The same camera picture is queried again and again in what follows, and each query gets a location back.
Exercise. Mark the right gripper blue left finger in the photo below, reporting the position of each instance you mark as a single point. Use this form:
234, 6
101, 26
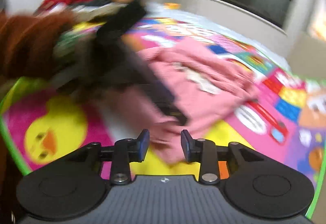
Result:
137, 148

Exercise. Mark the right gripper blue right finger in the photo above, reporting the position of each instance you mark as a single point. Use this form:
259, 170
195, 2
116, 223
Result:
191, 148

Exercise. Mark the pink ribbed knit sweater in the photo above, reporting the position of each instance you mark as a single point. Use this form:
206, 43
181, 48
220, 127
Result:
206, 89

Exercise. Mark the pile of red and dark clothes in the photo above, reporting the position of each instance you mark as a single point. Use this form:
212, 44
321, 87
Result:
71, 12

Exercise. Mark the small yellow toy block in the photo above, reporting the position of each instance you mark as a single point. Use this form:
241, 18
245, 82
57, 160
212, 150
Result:
172, 6

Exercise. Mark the person's brown furry sleeve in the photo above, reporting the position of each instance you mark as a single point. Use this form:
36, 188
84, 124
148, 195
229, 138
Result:
27, 43

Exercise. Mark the white quilted bed sheet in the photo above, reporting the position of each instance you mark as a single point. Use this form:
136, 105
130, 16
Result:
158, 10

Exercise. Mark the colourful cartoon patchwork blanket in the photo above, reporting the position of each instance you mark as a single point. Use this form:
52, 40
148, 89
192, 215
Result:
257, 165

